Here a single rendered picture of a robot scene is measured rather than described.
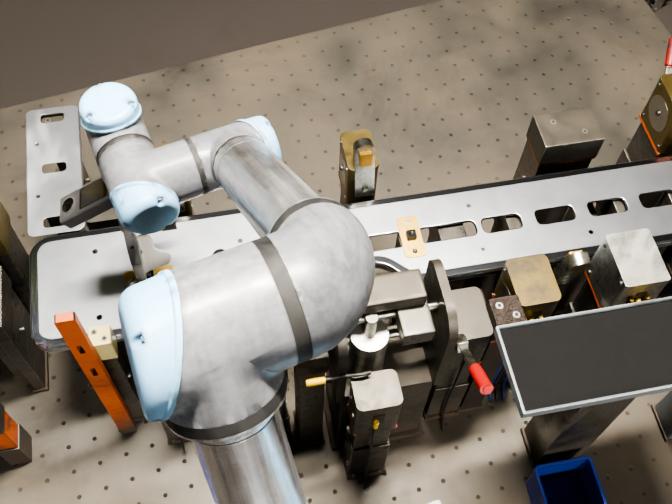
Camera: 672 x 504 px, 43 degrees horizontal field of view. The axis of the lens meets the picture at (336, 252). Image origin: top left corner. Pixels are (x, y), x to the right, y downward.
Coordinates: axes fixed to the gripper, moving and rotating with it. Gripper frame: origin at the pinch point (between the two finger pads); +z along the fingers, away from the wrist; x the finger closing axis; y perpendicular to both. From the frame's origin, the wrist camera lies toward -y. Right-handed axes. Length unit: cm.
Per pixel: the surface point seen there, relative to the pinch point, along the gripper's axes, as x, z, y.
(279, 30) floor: 153, 110, 47
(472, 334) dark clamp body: -24, 3, 50
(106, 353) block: -14.0, 8.3, -7.5
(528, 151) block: 18, 16, 76
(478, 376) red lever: -33, -4, 47
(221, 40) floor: 151, 110, 25
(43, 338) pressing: -8.0, 11.0, -17.9
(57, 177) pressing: 24.5, 11.2, -14.4
